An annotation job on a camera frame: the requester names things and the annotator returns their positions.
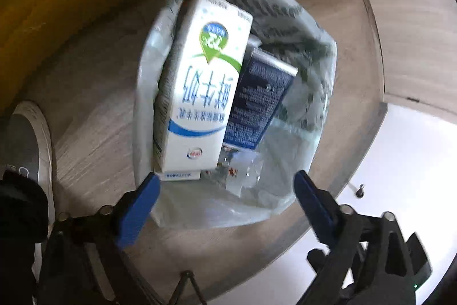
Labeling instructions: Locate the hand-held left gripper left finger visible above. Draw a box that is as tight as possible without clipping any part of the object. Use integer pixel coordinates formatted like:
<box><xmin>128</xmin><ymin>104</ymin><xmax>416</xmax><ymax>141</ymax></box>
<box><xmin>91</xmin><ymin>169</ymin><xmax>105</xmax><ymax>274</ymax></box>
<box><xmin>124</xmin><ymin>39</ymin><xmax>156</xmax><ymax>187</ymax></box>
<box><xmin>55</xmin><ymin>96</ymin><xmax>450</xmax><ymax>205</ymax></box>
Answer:
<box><xmin>36</xmin><ymin>172</ymin><xmax>162</xmax><ymax>305</ymax></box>

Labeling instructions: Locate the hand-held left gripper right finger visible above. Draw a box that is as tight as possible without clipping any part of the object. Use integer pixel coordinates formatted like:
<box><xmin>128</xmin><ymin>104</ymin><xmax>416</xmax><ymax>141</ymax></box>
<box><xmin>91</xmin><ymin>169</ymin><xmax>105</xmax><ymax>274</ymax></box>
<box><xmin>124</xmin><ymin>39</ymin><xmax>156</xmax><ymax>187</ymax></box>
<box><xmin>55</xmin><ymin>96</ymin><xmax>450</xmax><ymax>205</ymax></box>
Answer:
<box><xmin>293</xmin><ymin>169</ymin><xmax>416</xmax><ymax>305</ymax></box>

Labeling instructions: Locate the clear plastic bag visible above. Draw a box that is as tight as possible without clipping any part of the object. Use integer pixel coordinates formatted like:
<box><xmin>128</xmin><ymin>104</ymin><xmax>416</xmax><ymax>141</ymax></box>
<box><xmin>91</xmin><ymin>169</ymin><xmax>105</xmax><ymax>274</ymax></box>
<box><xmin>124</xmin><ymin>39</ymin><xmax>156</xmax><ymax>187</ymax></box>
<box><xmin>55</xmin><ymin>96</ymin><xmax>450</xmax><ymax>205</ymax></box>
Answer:
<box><xmin>218</xmin><ymin>144</ymin><xmax>286</xmax><ymax>198</ymax></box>

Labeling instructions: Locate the dark blue carton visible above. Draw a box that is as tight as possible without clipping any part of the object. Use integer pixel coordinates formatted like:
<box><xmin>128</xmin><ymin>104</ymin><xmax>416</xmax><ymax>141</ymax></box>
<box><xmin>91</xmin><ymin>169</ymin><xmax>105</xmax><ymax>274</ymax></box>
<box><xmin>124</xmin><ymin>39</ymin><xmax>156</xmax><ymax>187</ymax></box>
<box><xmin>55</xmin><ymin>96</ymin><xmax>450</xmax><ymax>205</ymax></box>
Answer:
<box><xmin>223</xmin><ymin>48</ymin><xmax>298</xmax><ymax>150</ymax></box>

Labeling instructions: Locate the white milk carton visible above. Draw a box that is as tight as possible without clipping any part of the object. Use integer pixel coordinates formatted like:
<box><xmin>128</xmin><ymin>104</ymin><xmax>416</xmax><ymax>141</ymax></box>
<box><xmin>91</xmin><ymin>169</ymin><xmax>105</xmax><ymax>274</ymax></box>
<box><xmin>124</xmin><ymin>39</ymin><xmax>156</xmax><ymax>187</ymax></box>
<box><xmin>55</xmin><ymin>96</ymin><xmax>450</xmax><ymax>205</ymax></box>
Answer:
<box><xmin>153</xmin><ymin>0</ymin><xmax>254</xmax><ymax>182</ymax></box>

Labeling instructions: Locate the white plastic trash bag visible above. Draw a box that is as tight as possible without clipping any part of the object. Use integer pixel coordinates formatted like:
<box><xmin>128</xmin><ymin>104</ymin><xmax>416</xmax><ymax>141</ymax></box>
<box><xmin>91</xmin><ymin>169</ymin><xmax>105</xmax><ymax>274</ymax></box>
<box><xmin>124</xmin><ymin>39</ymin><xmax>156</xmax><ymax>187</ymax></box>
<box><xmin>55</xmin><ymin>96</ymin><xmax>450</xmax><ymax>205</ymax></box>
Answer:
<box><xmin>132</xmin><ymin>0</ymin><xmax>338</xmax><ymax>229</ymax></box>

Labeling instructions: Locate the grey and white shoe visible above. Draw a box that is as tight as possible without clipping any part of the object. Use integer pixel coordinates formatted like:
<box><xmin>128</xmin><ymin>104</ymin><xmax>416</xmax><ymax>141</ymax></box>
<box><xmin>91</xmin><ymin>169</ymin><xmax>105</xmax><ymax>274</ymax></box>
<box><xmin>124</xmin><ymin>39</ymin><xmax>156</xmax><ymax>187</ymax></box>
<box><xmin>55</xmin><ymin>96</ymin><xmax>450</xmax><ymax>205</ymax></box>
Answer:
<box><xmin>0</xmin><ymin>101</ymin><xmax>56</xmax><ymax>220</ymax></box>

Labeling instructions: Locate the pale wooden door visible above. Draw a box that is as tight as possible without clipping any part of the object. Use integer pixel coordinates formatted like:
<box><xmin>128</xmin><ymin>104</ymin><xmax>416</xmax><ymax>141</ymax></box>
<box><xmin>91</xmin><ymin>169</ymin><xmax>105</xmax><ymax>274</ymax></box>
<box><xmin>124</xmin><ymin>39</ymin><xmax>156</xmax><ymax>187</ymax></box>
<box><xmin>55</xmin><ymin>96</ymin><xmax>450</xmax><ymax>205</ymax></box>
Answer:
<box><xmin>357</xmin><ymin>0</ymin><xmax>457</xmax><ymax>113</ymax></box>

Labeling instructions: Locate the thin black wire frame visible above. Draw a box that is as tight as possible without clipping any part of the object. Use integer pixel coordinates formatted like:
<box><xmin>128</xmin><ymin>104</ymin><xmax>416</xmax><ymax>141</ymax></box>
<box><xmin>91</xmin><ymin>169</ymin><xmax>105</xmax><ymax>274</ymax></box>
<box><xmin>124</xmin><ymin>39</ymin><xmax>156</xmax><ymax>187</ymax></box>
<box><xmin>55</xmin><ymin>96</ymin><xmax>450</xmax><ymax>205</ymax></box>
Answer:
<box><xmin>168</xmin><ymin>270</ymin><xmax>208</xmax><ymax>305</ymax></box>

